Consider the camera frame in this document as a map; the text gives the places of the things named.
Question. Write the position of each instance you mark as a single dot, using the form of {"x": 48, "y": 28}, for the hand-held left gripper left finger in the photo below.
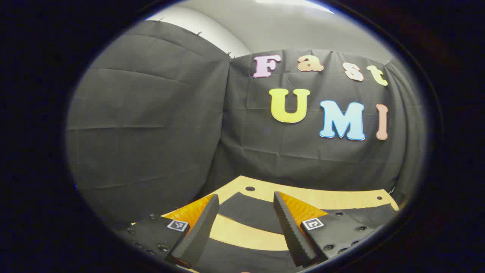
{"x": 201, "y": 231}

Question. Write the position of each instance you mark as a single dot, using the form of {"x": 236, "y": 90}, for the black backdrop cloth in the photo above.
{"x": 151, "y": 125}

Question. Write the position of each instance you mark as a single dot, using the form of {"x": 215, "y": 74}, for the dark grey jeans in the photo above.
{"x": 246, "y": 212}

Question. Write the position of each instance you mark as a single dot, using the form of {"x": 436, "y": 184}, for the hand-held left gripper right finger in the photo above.
{"x": 291, "y": 231}

